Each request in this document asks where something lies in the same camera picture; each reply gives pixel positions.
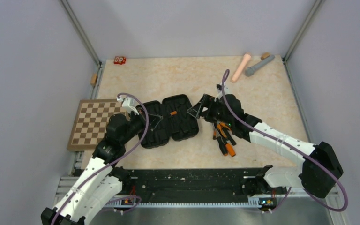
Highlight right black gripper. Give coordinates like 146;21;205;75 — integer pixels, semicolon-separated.
187;93;233;126

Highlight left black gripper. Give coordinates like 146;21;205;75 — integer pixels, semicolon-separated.
120;107;163;144

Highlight black plastic tool case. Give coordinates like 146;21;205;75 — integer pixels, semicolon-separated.
141;94;199;149

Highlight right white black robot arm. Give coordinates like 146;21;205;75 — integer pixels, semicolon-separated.
187;94;344;198

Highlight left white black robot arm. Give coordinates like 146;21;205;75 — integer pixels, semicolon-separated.
41;107;163;225

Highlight wooden chessboard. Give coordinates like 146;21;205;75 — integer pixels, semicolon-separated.
67;99;129;151

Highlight grey toy microphone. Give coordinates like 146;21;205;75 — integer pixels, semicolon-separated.
245;54;275;77

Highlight red toy car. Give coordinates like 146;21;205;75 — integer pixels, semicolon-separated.
113;56;127;65

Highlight left wooden block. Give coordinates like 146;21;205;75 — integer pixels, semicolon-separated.
90;74;98;87

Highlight wooden block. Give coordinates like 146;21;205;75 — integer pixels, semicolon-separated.
90;74;98;87
260;52;271;60

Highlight pink toy microphone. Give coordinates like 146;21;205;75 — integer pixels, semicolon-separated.
231;52;252;83

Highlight back wooden block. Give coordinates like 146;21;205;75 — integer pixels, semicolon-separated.
260;52;271;60

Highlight orange handled pliers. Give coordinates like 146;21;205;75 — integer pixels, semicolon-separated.
215;122;231;138

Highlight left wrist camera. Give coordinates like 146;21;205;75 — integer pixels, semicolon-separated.
117;97;139;115

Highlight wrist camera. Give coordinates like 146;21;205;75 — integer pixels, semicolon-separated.
216;83;230;100
117;97;139;115

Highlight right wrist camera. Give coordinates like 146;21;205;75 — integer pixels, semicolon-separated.
216;83;230;100

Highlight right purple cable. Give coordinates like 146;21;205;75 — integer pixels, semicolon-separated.
221;68;349;215

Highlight purple cable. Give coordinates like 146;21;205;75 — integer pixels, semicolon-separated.
221;68;349;215
49;92;150;225

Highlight long orange handled screwdriver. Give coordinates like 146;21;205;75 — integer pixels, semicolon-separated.
222;137;236;157

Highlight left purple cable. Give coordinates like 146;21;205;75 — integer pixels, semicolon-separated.
49;92;150;225

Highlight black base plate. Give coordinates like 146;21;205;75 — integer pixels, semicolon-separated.
102;167;288;204

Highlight aluminium frame rail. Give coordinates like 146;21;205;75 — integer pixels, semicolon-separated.
48;175;352;225

